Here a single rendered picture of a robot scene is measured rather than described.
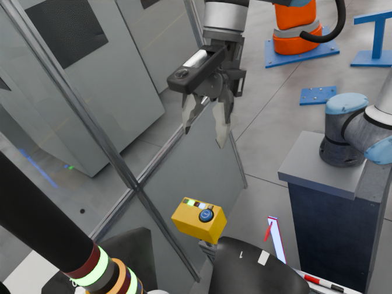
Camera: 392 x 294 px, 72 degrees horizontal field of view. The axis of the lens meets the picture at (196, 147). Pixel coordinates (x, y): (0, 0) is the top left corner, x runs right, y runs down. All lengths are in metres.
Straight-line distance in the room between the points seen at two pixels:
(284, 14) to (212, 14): 3.62
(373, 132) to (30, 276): 0.92
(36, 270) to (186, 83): 0.56
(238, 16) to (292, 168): 0.68
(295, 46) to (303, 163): 3.23
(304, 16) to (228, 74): 3.65
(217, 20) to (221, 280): 0.54
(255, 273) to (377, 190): 0.54
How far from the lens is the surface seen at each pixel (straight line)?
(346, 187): 1.00
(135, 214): 1.35
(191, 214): 0.97
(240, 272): 0.69
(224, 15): 0.49
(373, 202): 1.03
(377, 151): 0.86
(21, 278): 0.78
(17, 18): 1.01
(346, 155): 1.04
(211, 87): 0.51
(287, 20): 4.13
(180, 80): 0.45
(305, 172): 1.04
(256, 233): 2.14
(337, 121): 0.95
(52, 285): 0.61
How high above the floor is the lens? 1.81
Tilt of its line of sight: 37 degrees down
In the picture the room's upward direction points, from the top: 23 degrees counter-clockwise
